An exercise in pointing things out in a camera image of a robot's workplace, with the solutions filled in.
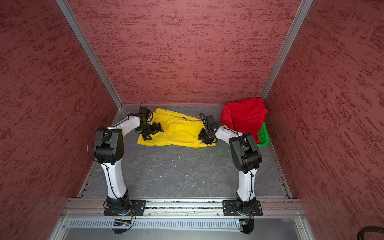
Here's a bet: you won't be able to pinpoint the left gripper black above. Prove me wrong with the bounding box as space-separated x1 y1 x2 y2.
138 121 164 140

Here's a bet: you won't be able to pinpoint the yellow shorts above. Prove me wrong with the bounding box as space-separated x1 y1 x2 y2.
137 108 208 148

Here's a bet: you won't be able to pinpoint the green plastic basket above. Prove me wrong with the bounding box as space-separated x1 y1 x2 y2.
257 123 270 148

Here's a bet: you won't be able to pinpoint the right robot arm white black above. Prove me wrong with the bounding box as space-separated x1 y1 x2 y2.
198 126 263 216

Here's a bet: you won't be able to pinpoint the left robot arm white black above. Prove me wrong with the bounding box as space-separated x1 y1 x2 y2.
91 114 164 216

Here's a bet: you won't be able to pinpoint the red shorts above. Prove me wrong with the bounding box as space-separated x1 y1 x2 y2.
221 98 268 144

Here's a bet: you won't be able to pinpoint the right corner aluminium profile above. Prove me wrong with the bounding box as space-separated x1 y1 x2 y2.
260 0 313 100

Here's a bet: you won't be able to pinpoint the corner aluminium profile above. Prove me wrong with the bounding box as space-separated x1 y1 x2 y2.
260 0 313 100
56 0 124 110

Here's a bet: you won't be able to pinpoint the left corner aluminium profile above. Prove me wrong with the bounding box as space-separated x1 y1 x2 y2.
56 0 124 110

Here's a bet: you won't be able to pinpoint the white perforated vent strip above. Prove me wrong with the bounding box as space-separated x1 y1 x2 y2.
68 218 239 232

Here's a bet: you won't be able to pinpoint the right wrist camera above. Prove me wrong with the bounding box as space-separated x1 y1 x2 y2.
202 115 217 129

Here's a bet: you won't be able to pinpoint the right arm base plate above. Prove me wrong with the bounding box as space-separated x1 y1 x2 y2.
222 199 263 217

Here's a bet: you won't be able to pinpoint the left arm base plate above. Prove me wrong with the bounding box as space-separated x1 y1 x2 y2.
104 199 147 217

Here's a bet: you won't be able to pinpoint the left circuit board with wires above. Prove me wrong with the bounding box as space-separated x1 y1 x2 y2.
112 219 133 235

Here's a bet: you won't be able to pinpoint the circuit board with wires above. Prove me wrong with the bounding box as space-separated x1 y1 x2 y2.
238 219 255 235
112 219 133 235

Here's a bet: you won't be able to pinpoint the right circuit board with wires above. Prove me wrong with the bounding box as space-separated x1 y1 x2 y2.
238 219 255 235

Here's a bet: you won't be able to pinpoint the aluminium mounting rail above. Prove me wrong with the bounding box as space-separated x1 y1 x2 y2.
61 198 307 219

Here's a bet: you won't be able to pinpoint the black cable loop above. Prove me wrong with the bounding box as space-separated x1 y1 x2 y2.
356 225 384 240

